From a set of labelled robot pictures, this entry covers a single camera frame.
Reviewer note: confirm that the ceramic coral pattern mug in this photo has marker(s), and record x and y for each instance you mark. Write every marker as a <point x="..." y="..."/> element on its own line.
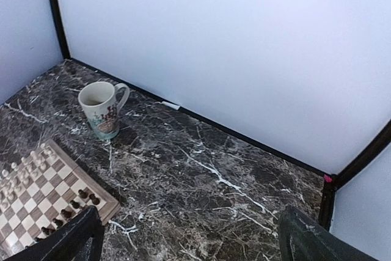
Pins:
<point x="101" y="102"/>

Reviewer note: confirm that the white chess pieces row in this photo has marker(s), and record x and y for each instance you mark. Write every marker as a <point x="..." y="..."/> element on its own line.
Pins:
<point x="29" y="177"/>

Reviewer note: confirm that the dark chess pawn corner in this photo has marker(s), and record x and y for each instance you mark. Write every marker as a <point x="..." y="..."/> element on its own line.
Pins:
<point x="82" y="194"/>

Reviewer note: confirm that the black corner frame post left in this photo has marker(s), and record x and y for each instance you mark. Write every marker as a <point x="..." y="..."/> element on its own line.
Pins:
<point x="59" y="27"/>

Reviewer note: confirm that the black corner frame post right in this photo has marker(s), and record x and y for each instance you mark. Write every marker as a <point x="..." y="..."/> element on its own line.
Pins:
<point x="334" y="182"/>

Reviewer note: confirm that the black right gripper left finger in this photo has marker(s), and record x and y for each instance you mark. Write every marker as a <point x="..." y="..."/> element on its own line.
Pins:
<point x="79" y="239"/>

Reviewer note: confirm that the wooden chess board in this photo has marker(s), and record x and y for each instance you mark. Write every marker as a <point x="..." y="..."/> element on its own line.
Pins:
<point x="30" y="219"/>

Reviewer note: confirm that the black corner frame post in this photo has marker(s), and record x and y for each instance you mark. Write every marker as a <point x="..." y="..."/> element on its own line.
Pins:
<point x="334" y="182"/>
<point x="59" y="27"/>

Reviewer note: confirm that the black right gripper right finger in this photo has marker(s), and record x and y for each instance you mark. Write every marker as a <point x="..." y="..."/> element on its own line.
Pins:
<point x="302" y="238"/>

